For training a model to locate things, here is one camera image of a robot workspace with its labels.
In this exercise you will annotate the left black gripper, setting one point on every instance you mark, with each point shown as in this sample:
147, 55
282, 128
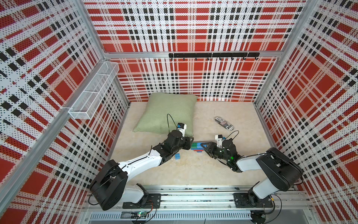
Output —
188, 143

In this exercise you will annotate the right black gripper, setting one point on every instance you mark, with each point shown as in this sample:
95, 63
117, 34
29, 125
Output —
211, 149

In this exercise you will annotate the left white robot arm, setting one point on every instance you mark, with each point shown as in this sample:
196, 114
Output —
109, 187

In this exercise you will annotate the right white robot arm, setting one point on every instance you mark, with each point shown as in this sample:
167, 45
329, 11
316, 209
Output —
281, 172

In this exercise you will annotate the silver remote control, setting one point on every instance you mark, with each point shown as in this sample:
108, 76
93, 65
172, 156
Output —
225, 124

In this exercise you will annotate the green square cushion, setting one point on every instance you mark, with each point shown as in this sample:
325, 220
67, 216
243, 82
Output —
164, 111

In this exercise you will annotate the green circuit board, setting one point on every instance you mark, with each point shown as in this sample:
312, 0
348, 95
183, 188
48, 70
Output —
138, 215

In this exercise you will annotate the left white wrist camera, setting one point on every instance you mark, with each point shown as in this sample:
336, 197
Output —
182, 128

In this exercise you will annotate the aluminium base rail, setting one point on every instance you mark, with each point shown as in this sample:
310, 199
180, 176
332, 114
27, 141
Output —
208, 205

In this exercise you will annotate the black wall hook rail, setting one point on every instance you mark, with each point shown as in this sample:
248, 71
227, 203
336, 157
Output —
243, 55

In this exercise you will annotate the white wire mesh basket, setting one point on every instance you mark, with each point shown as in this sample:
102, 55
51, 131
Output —
95, 89

